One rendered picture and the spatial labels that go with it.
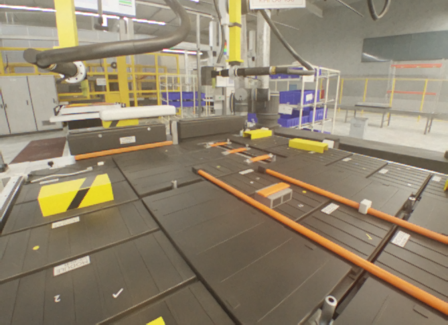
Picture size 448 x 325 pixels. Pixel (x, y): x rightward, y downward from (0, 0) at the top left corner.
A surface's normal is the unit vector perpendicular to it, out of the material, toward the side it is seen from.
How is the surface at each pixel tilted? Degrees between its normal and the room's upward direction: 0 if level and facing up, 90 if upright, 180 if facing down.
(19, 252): 0
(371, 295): 0
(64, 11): 90
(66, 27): 90
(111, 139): 90
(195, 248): 0
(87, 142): 90
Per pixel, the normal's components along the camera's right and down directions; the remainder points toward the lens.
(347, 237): 0.00, -0.96
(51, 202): 0.58, 0.24
